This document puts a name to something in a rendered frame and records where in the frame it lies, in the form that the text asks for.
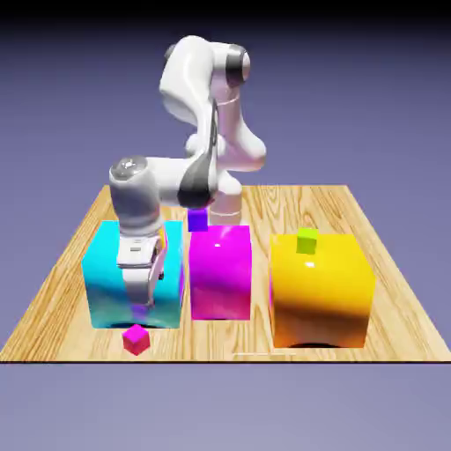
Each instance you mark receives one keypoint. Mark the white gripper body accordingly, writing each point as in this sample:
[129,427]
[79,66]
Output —
[140,283]

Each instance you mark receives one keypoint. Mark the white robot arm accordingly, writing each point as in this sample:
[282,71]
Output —
[183,88]

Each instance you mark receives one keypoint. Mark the small yellow cube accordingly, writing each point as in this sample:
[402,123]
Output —
[163,239]

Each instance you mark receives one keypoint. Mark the small pink cube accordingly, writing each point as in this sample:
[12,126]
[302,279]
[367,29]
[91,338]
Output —
[136,339]

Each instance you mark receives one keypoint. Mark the small purple cube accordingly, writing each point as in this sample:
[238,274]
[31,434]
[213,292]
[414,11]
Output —
[197,220]

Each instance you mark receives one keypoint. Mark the small green cube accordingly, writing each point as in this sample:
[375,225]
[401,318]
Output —
[306,241]

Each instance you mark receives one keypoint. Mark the large cyan box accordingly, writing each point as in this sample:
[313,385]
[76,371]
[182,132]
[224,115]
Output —
[102,275]

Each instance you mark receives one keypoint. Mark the large magenta box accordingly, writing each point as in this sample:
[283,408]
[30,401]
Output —
[220,271]

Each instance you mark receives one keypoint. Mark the large yellow box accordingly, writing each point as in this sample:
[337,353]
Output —
[322,289]

